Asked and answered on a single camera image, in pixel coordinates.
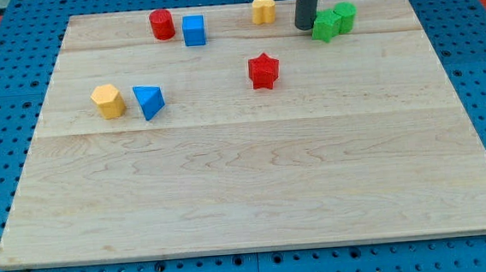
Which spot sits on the blue cube block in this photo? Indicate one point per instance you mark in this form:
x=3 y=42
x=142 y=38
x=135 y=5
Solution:
x=193 y=30

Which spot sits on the yellow heart block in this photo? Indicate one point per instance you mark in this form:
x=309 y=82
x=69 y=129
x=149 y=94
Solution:
x=263 y=11

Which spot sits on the light wooden board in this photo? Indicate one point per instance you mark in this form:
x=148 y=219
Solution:
x=362 y=140

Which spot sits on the red star block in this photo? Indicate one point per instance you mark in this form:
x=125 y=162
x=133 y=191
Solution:
x=263 y=71

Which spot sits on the blue triangle block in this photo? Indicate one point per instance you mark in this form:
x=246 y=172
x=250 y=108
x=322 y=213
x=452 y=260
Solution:
x=150 y=99

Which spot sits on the green star block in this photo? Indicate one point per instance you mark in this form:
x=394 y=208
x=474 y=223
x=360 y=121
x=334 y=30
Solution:
x=326 y=25

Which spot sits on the red cylinder block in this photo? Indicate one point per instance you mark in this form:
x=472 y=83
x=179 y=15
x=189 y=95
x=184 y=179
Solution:
x=162 y=24

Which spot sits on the yellow hexagon block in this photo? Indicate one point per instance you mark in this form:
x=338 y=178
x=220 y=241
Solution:
x=109 y=101

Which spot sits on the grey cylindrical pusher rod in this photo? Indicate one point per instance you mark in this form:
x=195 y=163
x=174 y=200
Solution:
x=305 y=14

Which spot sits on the green cylinder block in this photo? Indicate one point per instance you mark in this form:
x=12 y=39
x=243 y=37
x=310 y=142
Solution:
x=347 y=11

